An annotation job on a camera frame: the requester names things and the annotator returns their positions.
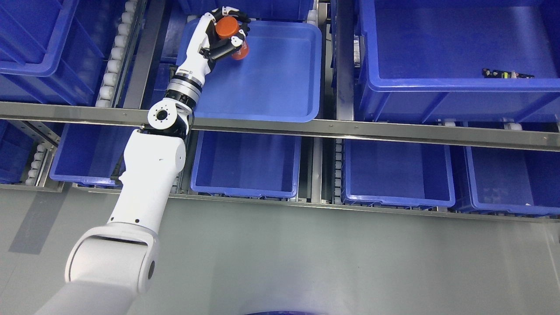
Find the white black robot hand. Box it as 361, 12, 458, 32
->
177, 6, 251, 87

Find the orange cylindrical capacitor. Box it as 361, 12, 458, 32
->
216, 16, 249, 60

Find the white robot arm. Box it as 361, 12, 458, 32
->
37, 71, 205, 315

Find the blue bin top centre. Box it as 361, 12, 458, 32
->
178, 0, 315, 21

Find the shallow blue tray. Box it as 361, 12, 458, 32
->
194, 21, 322, 123

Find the white roller track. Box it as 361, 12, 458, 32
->
94, 0, 139, 108

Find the blue bin upper left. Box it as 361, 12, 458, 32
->
0, 0, 124, 106

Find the blue bin lower left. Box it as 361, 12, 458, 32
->
49, 123, 134, 187

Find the large blue bin upper right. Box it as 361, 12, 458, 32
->
354, 0, 559, 123

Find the blue bin lower right centre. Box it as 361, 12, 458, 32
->
341, 140, 456, 210

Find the black component in bin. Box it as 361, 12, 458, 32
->
481, 68, 535, 79

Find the blue bin lower far right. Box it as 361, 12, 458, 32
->
451, 146, 560, 217

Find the metal shelf frame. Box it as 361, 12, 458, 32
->
0, 0, 560, 222

